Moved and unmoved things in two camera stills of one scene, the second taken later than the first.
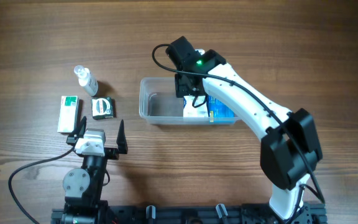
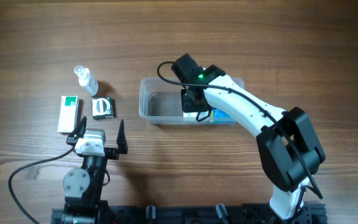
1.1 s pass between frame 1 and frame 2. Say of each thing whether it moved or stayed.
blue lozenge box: stayed
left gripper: stayed
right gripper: moved
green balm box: stayed
